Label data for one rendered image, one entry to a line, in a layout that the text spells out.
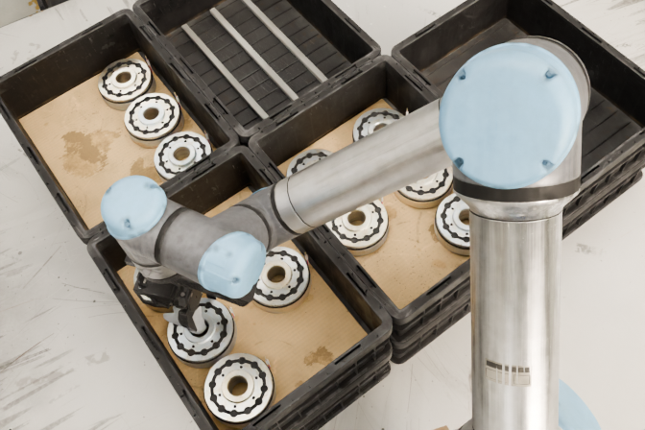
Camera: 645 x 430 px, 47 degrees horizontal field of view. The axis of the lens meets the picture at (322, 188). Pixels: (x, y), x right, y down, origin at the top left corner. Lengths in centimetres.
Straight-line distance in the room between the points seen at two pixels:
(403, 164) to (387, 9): 89
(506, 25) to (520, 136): 88
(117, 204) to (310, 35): 72
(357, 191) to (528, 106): 30
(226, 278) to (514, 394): 33
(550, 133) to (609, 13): 112
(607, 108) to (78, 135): 96
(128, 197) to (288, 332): 40
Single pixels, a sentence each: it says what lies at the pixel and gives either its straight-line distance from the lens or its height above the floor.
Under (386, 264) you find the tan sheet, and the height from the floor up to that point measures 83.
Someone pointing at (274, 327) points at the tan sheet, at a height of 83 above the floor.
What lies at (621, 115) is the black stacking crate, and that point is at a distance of 141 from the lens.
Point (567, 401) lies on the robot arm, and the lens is 95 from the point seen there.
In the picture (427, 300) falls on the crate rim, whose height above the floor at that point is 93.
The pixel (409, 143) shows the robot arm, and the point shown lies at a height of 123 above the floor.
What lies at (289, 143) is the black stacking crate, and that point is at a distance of 128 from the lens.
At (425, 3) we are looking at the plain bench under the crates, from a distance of 171.
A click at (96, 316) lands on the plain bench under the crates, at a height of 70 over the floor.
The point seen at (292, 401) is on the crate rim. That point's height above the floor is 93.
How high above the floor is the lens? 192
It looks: 59 degrees down
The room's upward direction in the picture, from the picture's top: 9 degrees counter-clockwise
